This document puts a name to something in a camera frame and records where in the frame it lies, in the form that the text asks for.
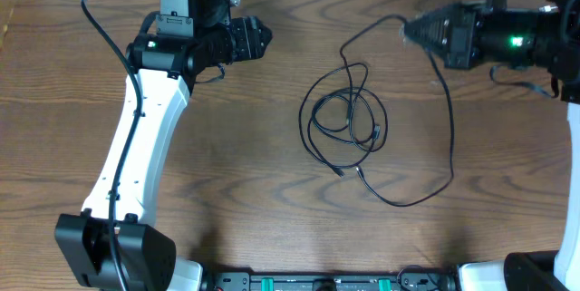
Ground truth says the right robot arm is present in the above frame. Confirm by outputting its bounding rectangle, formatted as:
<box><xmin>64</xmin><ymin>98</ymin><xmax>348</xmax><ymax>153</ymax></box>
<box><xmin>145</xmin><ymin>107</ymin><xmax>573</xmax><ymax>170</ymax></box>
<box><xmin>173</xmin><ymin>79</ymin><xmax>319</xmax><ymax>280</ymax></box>
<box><xmin>403</xmin><ymin>0</ymin><xmax>579</xmax><ymax>290</ymax></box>

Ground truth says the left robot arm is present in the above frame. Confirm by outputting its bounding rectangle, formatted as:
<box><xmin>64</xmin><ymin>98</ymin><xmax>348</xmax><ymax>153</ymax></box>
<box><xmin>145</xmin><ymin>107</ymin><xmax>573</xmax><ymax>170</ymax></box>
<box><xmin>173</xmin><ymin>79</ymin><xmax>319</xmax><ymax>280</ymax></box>
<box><xmin>54</xmin><ymin>0</ymin><xmax>273</xmax><ymax>290</ymax></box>

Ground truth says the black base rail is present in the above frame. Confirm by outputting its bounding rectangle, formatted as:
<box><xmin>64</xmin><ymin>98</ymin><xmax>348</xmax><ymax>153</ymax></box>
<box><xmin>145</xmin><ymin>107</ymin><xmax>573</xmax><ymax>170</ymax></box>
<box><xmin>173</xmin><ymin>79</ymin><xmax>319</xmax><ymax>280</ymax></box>
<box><xmin>200</xmin><ymin>266</ymin><xmax>461</xmax><ymax>291</ymax></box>

